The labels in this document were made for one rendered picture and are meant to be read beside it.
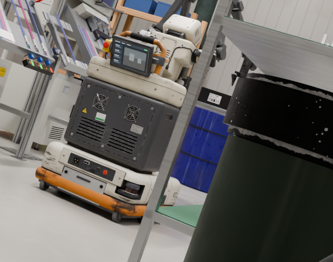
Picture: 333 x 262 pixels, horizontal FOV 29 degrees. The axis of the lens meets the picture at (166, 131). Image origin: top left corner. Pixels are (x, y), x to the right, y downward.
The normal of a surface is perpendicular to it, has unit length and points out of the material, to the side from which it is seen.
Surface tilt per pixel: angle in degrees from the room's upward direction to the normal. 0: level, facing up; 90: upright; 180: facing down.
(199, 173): 90
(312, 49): 90
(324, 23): 90
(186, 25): 48
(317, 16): 90
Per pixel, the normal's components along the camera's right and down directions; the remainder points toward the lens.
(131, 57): -0.49, 0.29
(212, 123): -0.25, -0.07
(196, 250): -0.89, -0.31
